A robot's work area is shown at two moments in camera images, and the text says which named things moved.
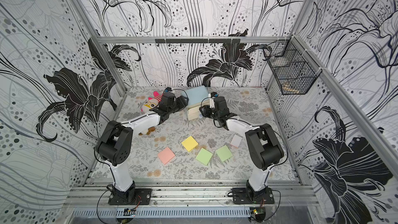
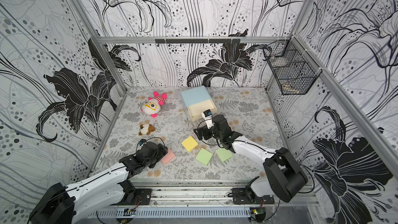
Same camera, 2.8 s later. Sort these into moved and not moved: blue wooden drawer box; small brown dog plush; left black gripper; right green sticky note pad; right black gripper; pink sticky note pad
Moved: right black gripper; left black gripper
Not moved: pink sticky note pad; right green sticky note pad; small brown dog plush; blue wooden drawer box
